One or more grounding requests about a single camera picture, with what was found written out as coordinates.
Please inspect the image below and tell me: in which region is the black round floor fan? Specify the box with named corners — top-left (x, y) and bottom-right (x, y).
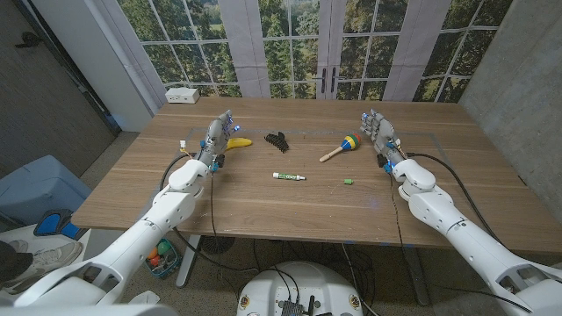
top-left (200, 235), bottom-right (236, 255)

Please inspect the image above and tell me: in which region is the white sneaker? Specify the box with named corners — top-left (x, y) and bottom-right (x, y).
top-left (2, 241), bottom-right (84, 295)

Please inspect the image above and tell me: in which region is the black door handle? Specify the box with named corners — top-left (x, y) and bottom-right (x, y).
top-left (15, 31), bottom-right (43, 49)

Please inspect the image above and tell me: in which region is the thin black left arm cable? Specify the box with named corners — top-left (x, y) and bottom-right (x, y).
top-left (209, 170), bottom-right (220, 241)

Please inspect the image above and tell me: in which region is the colourful wooden maraca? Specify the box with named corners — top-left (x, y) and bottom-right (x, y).
top-left (319, 133), bottom-right (363, 163)

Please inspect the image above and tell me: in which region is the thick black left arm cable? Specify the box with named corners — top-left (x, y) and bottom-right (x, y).
top-left (159, 152), bottom-right (260, 274)

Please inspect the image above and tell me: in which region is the teal toy basket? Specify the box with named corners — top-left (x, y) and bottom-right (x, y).
top-left (144, 238), bottom-right (184, 279)

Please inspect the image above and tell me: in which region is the white crumpled cloth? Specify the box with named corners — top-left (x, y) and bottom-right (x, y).
top-left (129, 290), bottom-right (162, 306)

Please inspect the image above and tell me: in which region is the white table leg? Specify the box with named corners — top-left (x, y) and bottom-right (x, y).
top-left (175, 234), bottom-right (202, 290)

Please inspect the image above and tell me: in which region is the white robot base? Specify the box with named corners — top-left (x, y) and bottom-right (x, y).
top-left (235, 261), bottom-right (364, 316)

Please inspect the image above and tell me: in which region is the printed window backdrop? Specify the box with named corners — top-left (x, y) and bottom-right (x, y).
top-left (94, 0), bottom-right (515, 104)

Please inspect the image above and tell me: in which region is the yellow toy banana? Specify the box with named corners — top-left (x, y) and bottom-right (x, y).
top-left (226, 137), bottom-right (254, 151)

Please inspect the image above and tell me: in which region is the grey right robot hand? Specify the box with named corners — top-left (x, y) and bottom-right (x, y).
top-left (359, 109), bottom-right (403, 164)

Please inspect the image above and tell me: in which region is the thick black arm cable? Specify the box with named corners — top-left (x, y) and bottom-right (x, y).
top-left (159, 152), bottom-right (260, 274)
top-left (406, 152), bottom-right (506, 247)

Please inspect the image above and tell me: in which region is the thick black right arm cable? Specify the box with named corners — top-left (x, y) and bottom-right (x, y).
top-left (406, 152), bottom-right (506, 247)

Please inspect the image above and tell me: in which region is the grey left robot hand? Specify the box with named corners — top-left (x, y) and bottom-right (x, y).
top-left (196, 109), bottom-right (241, 167)

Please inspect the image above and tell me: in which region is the blue black pad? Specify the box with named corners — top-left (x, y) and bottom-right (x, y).
top-left (33, 208), bottom-right (89, 241)

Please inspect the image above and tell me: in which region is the grey-blue storage bin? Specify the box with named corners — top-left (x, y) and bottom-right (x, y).
top-left (0, 154), bottom-right (93, 227)

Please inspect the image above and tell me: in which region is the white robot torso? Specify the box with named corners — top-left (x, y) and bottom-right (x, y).
top-left (0, 304), bottom-right (179, 316)

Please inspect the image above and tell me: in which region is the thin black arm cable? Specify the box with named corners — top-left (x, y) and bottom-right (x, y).
top-left (209, 170), bottom-right (220, 241)
top-left (389, 174), bottom-right (406, 248)

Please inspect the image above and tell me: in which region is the black hair claw clip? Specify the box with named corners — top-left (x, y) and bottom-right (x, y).
top-left (263, 131), bottom-right (291, 154)

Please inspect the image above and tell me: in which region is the white power box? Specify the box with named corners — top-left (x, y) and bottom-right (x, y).
top-left (164, 87), bottom-right (201, 104)

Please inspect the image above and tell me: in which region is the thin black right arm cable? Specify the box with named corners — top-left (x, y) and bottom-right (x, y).
top-left (389, 174), bottom-right (406, 248)

